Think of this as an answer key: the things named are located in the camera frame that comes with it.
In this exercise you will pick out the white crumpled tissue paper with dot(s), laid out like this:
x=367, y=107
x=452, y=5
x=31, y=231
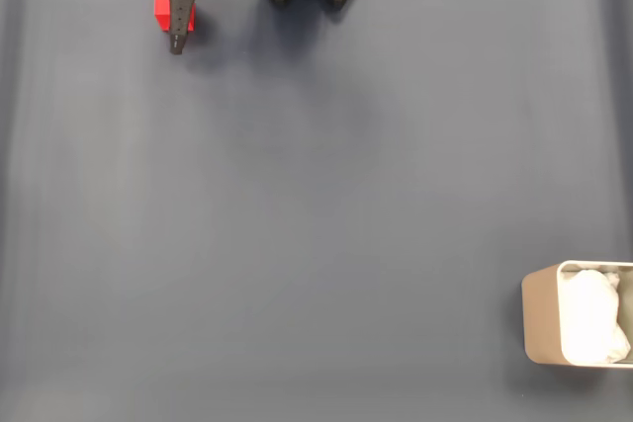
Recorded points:
x=593, y=313

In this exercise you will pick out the beige rounded box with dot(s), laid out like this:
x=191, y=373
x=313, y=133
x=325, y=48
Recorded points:
x=541, y=313

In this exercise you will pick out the dark blue table mat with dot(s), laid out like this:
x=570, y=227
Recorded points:
x=297, y=194

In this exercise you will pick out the red cube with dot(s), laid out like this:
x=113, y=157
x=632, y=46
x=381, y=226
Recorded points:
x=160, y=9

